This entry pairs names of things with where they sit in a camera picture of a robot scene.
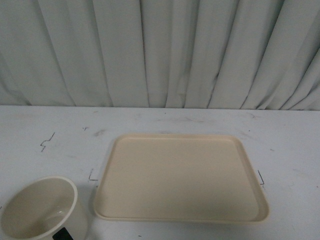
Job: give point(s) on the cream mug with black handle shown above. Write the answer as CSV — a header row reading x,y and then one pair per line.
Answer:
x,y
39,209

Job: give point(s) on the beige rectangular plastic tray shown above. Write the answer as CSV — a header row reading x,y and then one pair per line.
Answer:
x,y
194,178

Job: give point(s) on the pale grey-green curtain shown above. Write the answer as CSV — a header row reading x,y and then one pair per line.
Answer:
x,y
202,54

